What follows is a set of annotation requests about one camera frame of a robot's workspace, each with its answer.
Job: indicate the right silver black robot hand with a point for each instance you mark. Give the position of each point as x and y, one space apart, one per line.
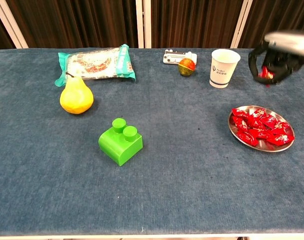
287 42

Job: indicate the white paper cup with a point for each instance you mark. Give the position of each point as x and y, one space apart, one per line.
220 75

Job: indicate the round steel plate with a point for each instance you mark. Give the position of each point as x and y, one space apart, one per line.
263 146

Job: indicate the orange green toy ball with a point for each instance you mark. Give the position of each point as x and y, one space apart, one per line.
186 67

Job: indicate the white plastic clip device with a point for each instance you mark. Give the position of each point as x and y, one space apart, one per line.
171 58

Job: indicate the blue table cloth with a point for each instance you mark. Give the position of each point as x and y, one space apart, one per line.
166 187

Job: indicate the teal snack package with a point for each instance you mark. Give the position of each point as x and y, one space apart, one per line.
96 63

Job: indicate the green building block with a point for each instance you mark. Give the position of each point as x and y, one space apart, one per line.
116 147

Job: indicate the yellow toy pear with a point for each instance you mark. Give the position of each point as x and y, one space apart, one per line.
76 98

